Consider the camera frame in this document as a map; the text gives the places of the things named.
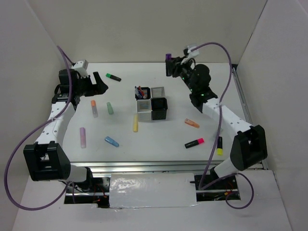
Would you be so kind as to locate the pink black highlighter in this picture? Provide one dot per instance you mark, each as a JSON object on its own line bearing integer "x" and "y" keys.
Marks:
{"x": 194, "y": 143}

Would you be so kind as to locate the aluminium rail frame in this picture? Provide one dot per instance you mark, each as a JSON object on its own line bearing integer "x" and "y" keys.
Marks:
{"x": 158, "y": 145}

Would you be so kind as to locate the yellow pastel highlighter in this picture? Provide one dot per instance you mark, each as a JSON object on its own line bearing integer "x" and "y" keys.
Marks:
{"x": 135, "y": 123}

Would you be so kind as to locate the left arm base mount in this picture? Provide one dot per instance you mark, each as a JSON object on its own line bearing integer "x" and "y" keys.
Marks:
{"x": 94, "y": 190}

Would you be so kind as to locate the green transparent correction tape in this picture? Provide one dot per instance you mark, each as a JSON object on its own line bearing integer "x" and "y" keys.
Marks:
{"x": 109, "y": 108}

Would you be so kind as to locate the pink pastel highlighter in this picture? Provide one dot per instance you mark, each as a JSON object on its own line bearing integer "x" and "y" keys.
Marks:
{"x": 82, "y": 137}

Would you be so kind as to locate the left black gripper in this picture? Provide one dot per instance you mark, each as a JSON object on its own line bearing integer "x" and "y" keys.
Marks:
{"x": 99, "y": 88}

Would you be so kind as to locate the white front-left pen holder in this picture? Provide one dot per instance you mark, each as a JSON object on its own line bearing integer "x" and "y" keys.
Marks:
{"x": 144, "y": 110}

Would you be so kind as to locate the orange transparent correction tape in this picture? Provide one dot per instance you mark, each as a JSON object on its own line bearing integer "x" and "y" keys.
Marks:
{"x": 191, "y": 123}

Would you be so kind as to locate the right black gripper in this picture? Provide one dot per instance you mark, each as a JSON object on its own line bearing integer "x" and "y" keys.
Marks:
{"x": 175, "y": 66}

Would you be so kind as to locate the black front-right pen holder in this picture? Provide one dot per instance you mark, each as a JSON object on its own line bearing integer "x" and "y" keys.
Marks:
{"x": 159, "y": 108}

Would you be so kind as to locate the yellow black highlighter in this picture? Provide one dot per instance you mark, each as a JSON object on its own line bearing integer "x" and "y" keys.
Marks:
{"x": 220, "y": 146}

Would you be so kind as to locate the black back-left pen holder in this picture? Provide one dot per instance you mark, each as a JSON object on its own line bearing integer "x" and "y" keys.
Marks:
{"x": 147, "y": 92}

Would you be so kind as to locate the purple black highlighter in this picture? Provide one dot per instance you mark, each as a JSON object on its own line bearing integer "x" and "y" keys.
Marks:
{"x": 168, "y": 56}

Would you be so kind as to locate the red ballpoint pen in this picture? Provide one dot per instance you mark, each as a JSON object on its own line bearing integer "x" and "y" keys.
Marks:
{"x": 141, "y": 92}

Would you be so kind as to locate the green black highlighter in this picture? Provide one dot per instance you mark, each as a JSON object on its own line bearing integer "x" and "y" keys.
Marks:
{"x": 110, "y": 76}

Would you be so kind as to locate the white back-right pen holder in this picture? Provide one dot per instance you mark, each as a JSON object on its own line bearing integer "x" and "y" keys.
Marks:
{"x": 158, "y": 92}

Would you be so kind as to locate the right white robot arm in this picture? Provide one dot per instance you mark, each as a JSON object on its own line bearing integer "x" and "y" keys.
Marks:
{"x": 249, "y": 142}

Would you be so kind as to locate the red gel pen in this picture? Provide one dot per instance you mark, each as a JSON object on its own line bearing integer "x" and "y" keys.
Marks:
{"x": 139, "y": 94}

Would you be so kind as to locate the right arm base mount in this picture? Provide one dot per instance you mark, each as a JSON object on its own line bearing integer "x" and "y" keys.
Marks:
{"x": 216, "y": 192}

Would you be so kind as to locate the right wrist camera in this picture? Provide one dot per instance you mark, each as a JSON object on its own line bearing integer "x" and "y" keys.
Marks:
{"x": 190, "y": 52}

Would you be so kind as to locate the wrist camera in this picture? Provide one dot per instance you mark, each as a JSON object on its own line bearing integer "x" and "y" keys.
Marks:
{"x": 190, "y": 52}
{"x": 81, "y": 68}

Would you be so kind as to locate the orange capped clear highlighter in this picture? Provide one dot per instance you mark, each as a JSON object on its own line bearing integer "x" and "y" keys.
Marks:
{"x": 94, "y": 109}

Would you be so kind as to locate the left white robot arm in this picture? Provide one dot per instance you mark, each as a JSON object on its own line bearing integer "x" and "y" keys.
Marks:
{"x": 46, "y": 159}

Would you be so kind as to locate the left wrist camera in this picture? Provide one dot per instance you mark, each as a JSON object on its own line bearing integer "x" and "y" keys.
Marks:
{"x": 81, "y": 68}

